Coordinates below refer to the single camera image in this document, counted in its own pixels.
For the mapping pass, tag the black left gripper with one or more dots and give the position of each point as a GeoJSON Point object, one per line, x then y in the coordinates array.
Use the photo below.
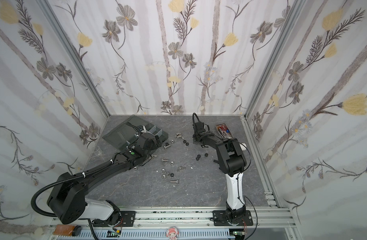
{"type": "Point", "coordinates": [155, 145]}

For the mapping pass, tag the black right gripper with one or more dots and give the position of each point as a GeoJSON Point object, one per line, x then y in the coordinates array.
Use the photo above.
{"type": "Point", "coordinates": [198, 130]}

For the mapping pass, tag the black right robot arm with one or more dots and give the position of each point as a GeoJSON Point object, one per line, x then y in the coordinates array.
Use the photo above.
{"type": "Point", "coordinates": [232, 162]}

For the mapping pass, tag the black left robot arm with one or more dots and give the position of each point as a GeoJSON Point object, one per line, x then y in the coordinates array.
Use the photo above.
{"type": "Point", "coordinates": [66, 199]}

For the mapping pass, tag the steel wing nut far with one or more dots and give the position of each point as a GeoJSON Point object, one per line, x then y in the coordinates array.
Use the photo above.
{"type": "Point", "coordinates": [179, 135]}

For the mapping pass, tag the steel wing nut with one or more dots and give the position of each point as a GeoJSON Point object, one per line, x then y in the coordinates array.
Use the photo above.
{"type": "Point", "coordinates": [179, 135]}
{"type": "Point", "coordinates": [180, 168]}

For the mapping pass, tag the grey metal tool tray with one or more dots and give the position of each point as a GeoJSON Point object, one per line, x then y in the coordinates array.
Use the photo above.
{"type": "Point", "coordinates": [223, 130]}

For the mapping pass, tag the steel wing nut centre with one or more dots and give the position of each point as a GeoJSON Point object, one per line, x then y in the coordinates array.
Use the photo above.
{"type": "Point", "coordinates": [180, 168]}

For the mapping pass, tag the white plastic bottle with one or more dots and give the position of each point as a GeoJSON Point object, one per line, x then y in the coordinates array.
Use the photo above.
{"type": "Point", "coordinates": [243, 146]}

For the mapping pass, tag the pink doll figure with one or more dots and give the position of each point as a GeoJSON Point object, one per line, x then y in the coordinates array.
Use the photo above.
{"type": "Point", "coordinates": [172, 233]}

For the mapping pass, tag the orange brown board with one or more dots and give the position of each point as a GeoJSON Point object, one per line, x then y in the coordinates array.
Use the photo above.
{"type": "Point", "coordinates": [67, 230]}

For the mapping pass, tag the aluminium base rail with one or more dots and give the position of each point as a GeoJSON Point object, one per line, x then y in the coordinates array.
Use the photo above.
{"type": "Point", "coordinates": [142, 223]}

